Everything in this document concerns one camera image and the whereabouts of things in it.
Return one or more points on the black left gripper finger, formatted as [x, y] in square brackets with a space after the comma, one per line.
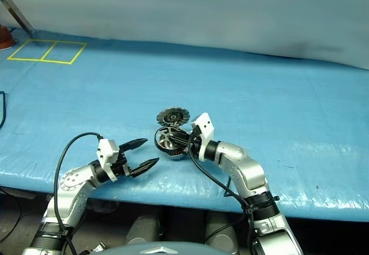
[145, 167]
[134, 144]

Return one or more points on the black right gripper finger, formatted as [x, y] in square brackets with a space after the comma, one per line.
[183, 146]
[181, 138]

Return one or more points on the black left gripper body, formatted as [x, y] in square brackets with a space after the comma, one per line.
[122, 167]

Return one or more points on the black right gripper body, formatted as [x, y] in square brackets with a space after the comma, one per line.
[196, 142]

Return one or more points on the copper wound motor stator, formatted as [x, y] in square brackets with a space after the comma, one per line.
[177, 156]

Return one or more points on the silver spoked rotor cap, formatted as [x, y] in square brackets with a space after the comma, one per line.
[163, 139]

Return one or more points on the silver gear disc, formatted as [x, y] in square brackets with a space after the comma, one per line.
[173, 118]

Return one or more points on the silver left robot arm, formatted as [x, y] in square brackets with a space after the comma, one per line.
[75, 185]

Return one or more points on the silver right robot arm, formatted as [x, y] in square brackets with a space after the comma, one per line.
[245, 165]

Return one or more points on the grey rounded robot leg shape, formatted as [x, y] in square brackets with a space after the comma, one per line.
[142, 229]
[222, 234]

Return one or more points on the blue plastic table cover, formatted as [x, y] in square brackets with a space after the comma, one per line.
[230, 87]

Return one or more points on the grey robot torso with logo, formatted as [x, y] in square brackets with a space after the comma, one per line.
[161, 250]

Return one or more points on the yellow tape rectangle marking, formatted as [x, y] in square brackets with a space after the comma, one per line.
[43, 60]

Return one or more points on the orange red object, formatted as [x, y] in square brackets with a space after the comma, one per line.
[4, 40]

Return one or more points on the silver metal pole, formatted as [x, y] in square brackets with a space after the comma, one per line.
[18, 14]

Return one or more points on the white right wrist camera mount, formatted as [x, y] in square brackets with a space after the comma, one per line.
[206, 128]

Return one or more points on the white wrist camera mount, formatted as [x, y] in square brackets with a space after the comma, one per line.
[206, 128]
[107, 151]

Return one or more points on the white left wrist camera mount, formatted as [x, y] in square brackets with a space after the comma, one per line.
[107, 151]

